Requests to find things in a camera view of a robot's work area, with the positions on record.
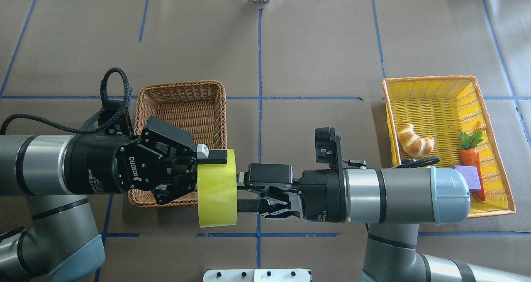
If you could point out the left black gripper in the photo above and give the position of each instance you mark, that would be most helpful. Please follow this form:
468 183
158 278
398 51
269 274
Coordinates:
93 164

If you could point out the yellow woven plastic basket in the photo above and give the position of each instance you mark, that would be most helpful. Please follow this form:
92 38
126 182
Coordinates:
443 107

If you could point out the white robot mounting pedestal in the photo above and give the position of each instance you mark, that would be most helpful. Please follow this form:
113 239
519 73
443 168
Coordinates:
258 275

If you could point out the yellow clear tape roll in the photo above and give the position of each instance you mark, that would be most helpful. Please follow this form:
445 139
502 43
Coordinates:
217 190

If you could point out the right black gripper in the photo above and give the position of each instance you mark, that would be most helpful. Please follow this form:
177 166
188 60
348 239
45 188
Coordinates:
321 195

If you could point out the toy carrot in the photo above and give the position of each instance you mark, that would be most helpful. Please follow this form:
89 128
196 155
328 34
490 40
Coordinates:
470 156

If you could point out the toy croissant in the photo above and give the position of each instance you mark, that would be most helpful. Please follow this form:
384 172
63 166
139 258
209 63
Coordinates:
413 144

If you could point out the brown wicker basket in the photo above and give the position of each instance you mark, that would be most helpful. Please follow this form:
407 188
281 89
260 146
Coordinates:
198 107

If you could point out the purple foam cube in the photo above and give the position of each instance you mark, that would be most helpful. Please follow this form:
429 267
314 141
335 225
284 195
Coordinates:
471 175

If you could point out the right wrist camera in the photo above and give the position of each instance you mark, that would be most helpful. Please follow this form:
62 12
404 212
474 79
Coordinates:
327 148

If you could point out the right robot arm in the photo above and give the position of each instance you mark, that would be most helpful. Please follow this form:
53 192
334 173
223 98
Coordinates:
391 202

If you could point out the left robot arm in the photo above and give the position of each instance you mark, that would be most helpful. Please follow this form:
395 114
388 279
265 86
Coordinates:
56 173

